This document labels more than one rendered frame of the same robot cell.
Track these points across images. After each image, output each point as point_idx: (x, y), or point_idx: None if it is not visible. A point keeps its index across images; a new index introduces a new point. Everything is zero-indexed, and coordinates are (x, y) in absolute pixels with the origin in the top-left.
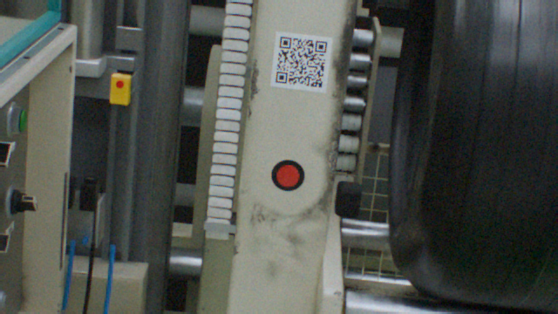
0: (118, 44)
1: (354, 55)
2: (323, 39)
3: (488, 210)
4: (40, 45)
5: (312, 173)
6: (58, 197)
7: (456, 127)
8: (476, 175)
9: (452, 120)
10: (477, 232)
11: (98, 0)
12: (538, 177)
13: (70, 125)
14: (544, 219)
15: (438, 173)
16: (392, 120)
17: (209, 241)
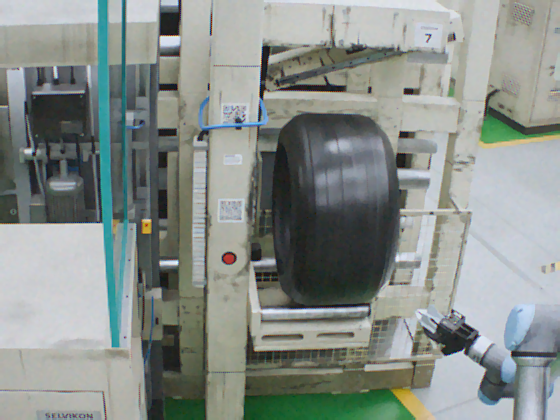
0: (138, 195)
1: None
2: (240, 200)
3: (321, 278)
4: (129, 247)
5: (240, 256)
6: (135, 292)
7: (305, 247)
8: (315, 266)
9: (302, 244)
10: (317, 286)
11: (130, 184)
12: (340, 264)
13: (137, 263)
14: (344, 278)
15: (299, 264)
16: (272, 209)
17: (181, 258)
